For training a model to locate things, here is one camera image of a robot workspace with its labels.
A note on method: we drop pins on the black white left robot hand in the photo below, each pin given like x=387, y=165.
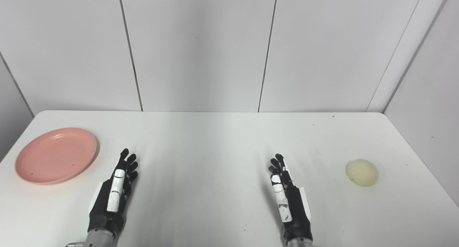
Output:
x=115, y=189

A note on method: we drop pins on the cream steamed bun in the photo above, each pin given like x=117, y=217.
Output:
x=362, y=172

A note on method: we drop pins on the pink round plate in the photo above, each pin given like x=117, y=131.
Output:
x=56, y=156

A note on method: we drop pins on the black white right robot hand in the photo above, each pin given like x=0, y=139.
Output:
x=291, y=204

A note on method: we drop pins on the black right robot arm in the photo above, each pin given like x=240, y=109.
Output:
x=299, y=243

